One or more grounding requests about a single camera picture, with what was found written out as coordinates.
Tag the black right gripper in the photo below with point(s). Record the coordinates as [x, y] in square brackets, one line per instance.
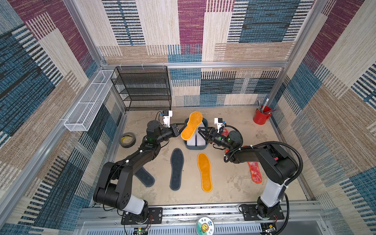
[210, 135]

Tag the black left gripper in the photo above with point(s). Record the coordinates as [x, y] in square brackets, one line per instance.
[175, 130]

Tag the large white mesh insole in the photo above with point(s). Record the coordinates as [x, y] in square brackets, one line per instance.
[193, 141]

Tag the orange fleece insole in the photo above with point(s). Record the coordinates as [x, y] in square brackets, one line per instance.
[194, 121]
[204, 166]

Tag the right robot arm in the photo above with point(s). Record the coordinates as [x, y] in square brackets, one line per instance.
[281, 163]

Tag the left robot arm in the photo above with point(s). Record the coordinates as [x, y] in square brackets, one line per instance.
[114, 187]

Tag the teal plastic storage box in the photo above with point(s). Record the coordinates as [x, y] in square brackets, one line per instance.
[196, 148]

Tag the red patterned insole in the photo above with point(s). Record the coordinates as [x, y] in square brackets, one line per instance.
[225, 133]
[255, 172]

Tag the dark grey felt insole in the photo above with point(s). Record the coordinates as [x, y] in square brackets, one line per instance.
[177, 163]

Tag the roll of tape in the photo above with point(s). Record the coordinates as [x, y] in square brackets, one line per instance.
[127, 140]

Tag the red pen cup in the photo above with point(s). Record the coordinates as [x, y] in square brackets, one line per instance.
[262, 114]

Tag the round green sticker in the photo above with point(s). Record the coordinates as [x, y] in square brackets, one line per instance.
[205, 226]

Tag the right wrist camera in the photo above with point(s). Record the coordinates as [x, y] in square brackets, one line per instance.
[220, 124]

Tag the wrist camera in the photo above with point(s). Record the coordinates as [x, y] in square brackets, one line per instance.
[166, 115]
[220, 124]

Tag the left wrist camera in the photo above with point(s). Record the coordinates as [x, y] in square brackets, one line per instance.
[166, 115]

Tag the black wire shelf rack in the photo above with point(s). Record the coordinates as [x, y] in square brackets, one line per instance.
[143, 88]

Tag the white wire mesh basket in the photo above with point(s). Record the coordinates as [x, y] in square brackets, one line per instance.
[84, 113]

